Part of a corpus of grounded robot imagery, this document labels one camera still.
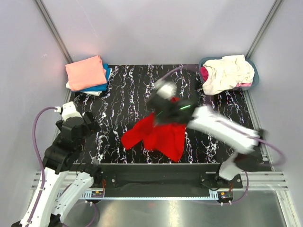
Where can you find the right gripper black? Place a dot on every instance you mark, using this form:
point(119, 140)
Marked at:
point(161, 121)

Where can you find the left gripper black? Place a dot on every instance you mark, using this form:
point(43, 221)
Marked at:
point(93, 126)

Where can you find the red t shirt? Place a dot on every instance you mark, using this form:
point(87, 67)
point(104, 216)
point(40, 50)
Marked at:
point(168, 139)

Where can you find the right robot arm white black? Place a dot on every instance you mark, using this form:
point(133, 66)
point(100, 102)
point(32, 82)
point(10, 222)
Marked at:
point(244, 141)

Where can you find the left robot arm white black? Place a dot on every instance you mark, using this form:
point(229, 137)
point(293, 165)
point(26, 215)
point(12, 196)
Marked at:
point(47, 209)

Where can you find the folded white t shirt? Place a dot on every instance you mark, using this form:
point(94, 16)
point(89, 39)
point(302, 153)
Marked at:
point(95, 93)

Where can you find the folded blue t shirt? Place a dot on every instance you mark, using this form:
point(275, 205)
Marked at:
point(103, 86)

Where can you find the black marbled table mat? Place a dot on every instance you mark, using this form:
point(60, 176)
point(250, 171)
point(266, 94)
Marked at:
point(123, 105)

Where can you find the folded pink t shirt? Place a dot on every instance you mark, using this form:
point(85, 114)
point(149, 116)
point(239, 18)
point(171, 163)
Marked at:
point(85, 73)

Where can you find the magenta garment in basket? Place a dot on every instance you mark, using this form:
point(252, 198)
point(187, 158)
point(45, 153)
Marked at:
point(204, 73)

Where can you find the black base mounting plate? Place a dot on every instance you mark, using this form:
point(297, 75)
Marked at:
point(212, 182)

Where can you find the cream crumpled t shirt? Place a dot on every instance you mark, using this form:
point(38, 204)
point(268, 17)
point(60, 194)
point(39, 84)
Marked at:
point(227, 73)

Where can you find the pink garment in basket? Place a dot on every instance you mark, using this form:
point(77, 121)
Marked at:
point(244, 85)

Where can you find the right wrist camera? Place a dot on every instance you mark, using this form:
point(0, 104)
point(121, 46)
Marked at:
point(165, 89)

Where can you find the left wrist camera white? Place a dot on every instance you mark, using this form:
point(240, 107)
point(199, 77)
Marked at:
point(69, 110)

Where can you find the slotted cable duct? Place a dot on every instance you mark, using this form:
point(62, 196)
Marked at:
point(111, 194)

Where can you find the aluminium frame rail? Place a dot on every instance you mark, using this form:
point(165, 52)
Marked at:
point(255, 181)

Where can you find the left aluminium corner post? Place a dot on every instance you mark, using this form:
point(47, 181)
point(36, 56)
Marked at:
point(52, 28)

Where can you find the aluminium corner post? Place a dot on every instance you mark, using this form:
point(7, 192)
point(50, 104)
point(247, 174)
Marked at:
point(52, 28)
point(267, 21)

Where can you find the right aluminium corner post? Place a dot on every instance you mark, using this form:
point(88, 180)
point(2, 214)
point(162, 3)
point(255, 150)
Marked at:
point(267, 21)

